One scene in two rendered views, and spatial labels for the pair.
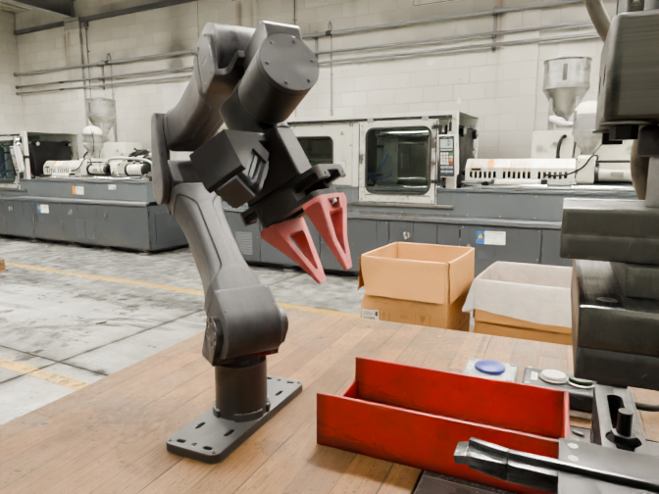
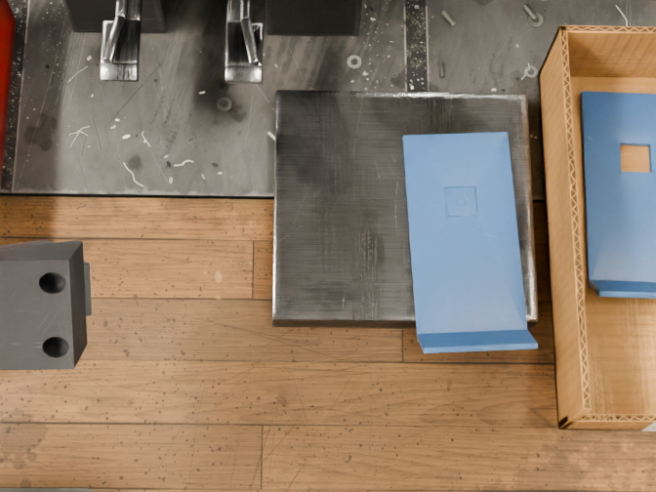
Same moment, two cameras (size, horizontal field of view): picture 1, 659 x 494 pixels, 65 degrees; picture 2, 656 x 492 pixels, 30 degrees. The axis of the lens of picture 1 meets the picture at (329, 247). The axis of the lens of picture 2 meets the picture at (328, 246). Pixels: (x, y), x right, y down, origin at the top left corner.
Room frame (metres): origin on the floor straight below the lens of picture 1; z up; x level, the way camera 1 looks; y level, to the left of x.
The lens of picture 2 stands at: (0.41, 0.25, 1.67)
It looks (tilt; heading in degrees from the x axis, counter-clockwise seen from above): 72 degrees down; 240
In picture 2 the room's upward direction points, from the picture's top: 6 degrees clockwise
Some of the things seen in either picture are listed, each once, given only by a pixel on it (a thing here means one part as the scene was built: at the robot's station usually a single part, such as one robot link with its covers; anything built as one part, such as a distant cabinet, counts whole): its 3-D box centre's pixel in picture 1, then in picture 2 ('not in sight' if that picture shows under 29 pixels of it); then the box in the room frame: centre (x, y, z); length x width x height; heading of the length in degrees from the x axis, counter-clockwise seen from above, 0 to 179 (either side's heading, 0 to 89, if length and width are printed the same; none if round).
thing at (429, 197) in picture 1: (398, 162); not in sight; (5.01, -0.66, 1.21); 0.86 x 0.10 x 0.79; 62
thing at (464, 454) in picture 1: (504, 462); (122, 26); (0.36, -0.13, 0.98); 0.07 x 0.02 x 0.01; 66
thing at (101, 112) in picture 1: (110, 136); not in sight; (7.75, 3.23, 1.60); 2.54 x 0.84 x 1.26; 62
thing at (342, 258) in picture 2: not in sight; (402, 207); (0.23, 0.03, 0.91); 0.17 x 0.16 x 0.02; 156
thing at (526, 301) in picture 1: (534, 320); not in sight; (2.60, -1.07, 0.40); 0.69 x 0.60 x 0.50; 151
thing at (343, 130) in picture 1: (335, 160); not in sight; (5.90, -0.07, 1.24); 2.95 x 0.98 x 0.90; 62
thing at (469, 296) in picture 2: not in sight; (467, 237); (0.21, 0.07, 0.93); 0.15 x 0.07 x 0.03; 69
